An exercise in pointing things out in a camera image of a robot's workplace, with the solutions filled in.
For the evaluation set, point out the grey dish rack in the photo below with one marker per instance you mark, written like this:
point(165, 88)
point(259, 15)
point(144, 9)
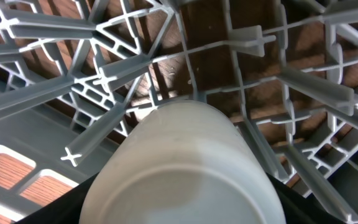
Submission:
point(285, 73)

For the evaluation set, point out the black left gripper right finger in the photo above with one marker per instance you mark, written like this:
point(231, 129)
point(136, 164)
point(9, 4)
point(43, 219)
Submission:
point(299, 210)

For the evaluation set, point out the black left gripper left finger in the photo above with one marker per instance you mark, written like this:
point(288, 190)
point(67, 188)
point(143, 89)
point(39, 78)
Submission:
point(64, 210)

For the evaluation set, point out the white cup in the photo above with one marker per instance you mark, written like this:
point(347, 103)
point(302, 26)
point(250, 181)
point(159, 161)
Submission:
point(183, 163)

